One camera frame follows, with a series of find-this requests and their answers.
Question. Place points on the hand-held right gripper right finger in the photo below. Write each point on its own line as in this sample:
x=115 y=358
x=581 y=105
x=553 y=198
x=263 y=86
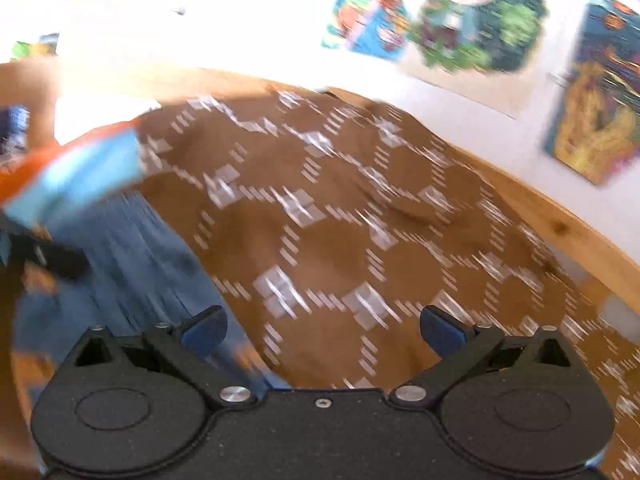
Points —
x=442 y=334

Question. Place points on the blue cartoon wall poster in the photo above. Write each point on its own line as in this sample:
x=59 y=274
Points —
x=370 y=5

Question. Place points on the wooden bed frame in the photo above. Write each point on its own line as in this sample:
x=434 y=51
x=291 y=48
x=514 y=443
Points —
x=550 y=220

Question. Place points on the brown printed blanket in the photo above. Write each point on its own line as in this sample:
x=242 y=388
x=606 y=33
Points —
x=325 y=240

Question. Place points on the swirl pattern wall poster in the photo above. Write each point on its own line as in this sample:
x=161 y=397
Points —
x=600 y=110

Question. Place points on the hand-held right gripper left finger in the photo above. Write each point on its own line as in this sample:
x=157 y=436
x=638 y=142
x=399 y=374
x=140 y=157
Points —
x=202 y=334

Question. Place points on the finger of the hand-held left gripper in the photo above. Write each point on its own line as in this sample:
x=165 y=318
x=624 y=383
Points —
x=55 y=257

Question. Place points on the blue car print pants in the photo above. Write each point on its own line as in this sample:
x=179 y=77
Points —
x=135 y=260

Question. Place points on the blond cartoon figure wall poster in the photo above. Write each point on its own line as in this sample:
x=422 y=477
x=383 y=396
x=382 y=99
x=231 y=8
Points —
x=475 y=20

